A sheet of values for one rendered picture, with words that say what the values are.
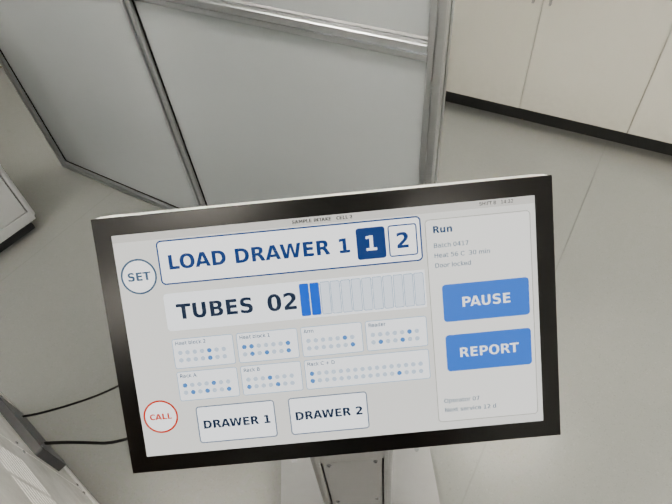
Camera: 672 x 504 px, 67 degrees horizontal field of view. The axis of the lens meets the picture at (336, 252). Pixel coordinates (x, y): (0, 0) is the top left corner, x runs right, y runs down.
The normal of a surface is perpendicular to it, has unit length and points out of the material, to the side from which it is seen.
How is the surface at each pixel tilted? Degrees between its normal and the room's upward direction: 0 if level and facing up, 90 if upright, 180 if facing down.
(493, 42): 90
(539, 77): 90
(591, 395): 0
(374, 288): 50
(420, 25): 90
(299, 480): 5
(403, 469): 5
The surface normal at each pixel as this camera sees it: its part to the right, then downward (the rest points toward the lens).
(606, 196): -0.07, -0.66
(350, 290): 0.00, 0.14
